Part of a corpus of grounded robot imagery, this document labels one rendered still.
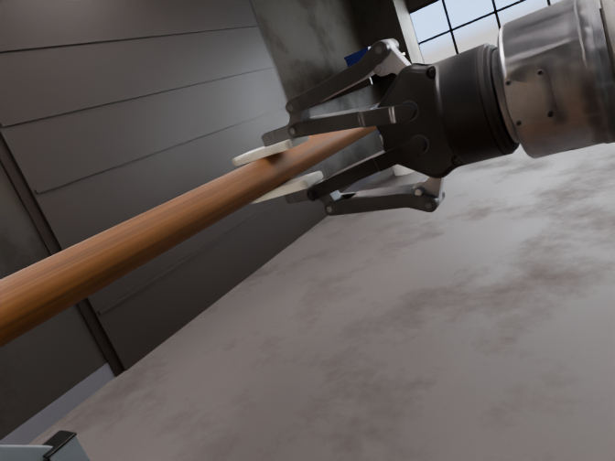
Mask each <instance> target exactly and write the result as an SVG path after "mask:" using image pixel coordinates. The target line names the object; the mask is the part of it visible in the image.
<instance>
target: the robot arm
mask: <svg viewBox="0 0 615 461"><path fill-rule="evenodd" d="M599 2H600V7H601V12H602V15H603V20H604V25H605V29H606V34H607V39H608V43H609V48H610V56H611V61H612V66H613V70H614V75H615V0H599ZM398 49H399V44H398V42H397V40H395V39H394V38H389V39H384V40H380V41H376V42H375V43H374V44H373V45H372V46H371V47H370V48H369V50H368V51H367V52H366V53H365V54H364V56H363V57H362V58H361V59H360V61H359V62H357V63H355V64H353V65H352V66H350V67H348V68H347V69H345V70H343V71H341V72H339V73H338V74H336V75H334V76H332V77H330V78H329V79H327V80H324V81H322V82H321V83H320V84H318V85H316V86H314V87H313V88H311V89H309V90H307V91H305V92H303V93H301V94H299V95H298V96H297V97H295V98H293V99H291V100H290V101H288V102H287V103H286V111H287V112H288V113H289V122H288V124H287V125H285V126H282V127H279V128H277V129H274V130H272V131H270V132H267V133H265V134H263V135H262V137H261V138H262V141H263V143H264V146H263V147H260V148H257V149H254V150H253V151H250V152H247V153H245V154H243V155H239V156H237V157H235V158H234V159H233V160H232V163H233V165H234V166H240V165H243V164H246V163H249V162H252V161H254V160H257V159H260V158H263V157H266V156H269V155H274V154H277V153H280V152H283V151H285V150H288V149H291V148H294V147H296V146H298V145H301V144H303V143H305V142H306V141H308V139H309V137H308V136H309V135H314V134H325V133H331V132H337V131H342V130H348V129H353V128H360V127H362V128H365V127H372V126H376V128H377V130H378V131H379V133H380V134H381V136H382V138H383V151H381V152H378V153H376V154H374V155H371V156H369V157H367V158H365V159H363V160H362V161H360V162H357V163H355V164H353V165H351V166H348V167H346V168H344V169H342V170H341V171H338V172H336V173H334V174H332V175H330V176H328V177H325V178H324V179H322V178H323V175H322V172H321V171H317V172H314V173H311V174H308V175H304V176H302V177H297V178H293V179H290V180H288V181H287V182H286V183H284V184H282V185H280V186H279V187H277V188H275V189H273V190H271V191H269V192H268V193H266V194H264V195H263V196H261V197H260V198H258V199H256V200H254V201H252V202H251V203H250V204H254V203H257V202H261V201H264V200H268V199H270V198H276V197H280V196H283V195H284V196H285V198H286V202H287V203H288V204H295V203H298V202H302V201H306V200H311V201H316V200H320V201H321V202H322V204H323V205H324V210H325V212H326V213H327V214H328V215H330V216H336V215H344V214H352V213H361V212H369V211H377V210H386V209H401V208H409V209H417V210H422V211H425V212H433V211H435V210H436V209H437V207H438V206H439V205H440V203H441V202H442V201H443V199H444V198H445V192H444V190H443V189H442V188H443V183H444V177H446V176H447V175H448V174H450V173H451V172H452V171H453V170H454V169H456V168H457V167H460V166H465V165H469V164H473V163H477V162H480V161H484V160H488V159H492V158H496V157H500V156H504V155H510V154H513V153H514V152H515V150H516V149H518V147H519V145H520V144H521V146H522V148H523V150H524V152H525V153H526V154H527V155H528V156H530V157H531V158H538V157H542V156H547V155H553V154H558V153H562V152H566V151H570V150H577V149H580V148H584V147H589V146H593V145H600V144H611V143H615V82H614V78H613V74H612V69H611V65H610V56H609V52H608V47H607V42H606V38H605V34H604V29H603V25H602V20H601V15H600V11H599V3H598V0H562V1H560V2H557V3H555V4H552V5H549V6H547V7H544V8H542V9H539V10H537V11H534V12H533V13H530V14H528V15H525V16H521V17H519V18H516V19H514V20H512V21H510V22H507V23H506V24H504V25H503V26H502V27H501V29H500V30H499V33H498V38H497V48H496V47H495V46H494V45H492V44H491V45H490V44H489V43H485V44H482V45H479V46H477V47H475V48H471V49H468V50H466V51H463V52H461V53H459V54H457V55H454V56H451V57H449V58H446V59H442V60H440V61H438V62H435V63H433V64H423V63H413V64H411V63H410V62H409V61H408V60H407V59H406V58H405V57H404V56H403V55H402V53H401V52H400V51H399V50H398ZM390 73H394V74H396V75H397V76H396V78H395V80H394V82H393V83H392V85H391V86H390V88H389V89H388V91H387V93H386V94H385V95H384V96H383V98H382V100H381V101H380V103H377V104H374V105H371V106H366V107H361V108H357V109H351V110H347V111H342V112H336V113H328V114H322V115H318V116H313V117H310V108H312V107H314V106H316V105H318V104H320V103H322V102H324V101H325V100H327V99H329V98H331V97H333V96H335V95H337V94H339V93H341V92H343V91H345V90H347V89H348V88H350V87H352V86H354V85H356V84H358V83H360V82H361V81H363V80H366V79H368V78H370V77H371V76H373V75H374V74H376V75H378V76H385V75H388V74H390ZM395 165H400V166H404V167H407V168H409V169H412V170H414V171H416V172H418V173H421V174H424V175H426V176H428V178H422V179H420V180H418V181H417V182H416V183H415V184H407V185H401V186H394V187H387V188H375V189H368V190H362V191H355V192H349V193H341V194H340V193H339V189H341V188H344V187H347V186H348V185H350V184H352V183H355V182H357V181H359V180H361V179H364V178H366V177H368V176H370V175H373V174H375V173H377V172H381V171H384V170H385V169H387V168H389V167H392V166H395Z"/></svg>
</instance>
